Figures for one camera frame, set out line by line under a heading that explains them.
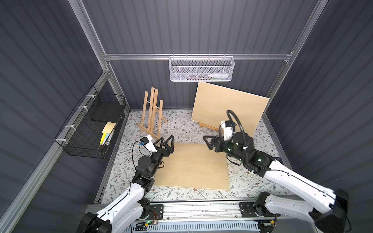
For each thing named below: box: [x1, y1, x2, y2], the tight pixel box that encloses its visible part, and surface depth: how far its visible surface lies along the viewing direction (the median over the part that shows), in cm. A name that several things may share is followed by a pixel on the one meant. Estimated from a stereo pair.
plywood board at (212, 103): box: [191, 81, 270, 137], surface depth 92 cm
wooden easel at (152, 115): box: [136, 86, 169, 140], surface depth 93 cm
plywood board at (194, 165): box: [154, 142, 231, 191], surface depth 88 cm
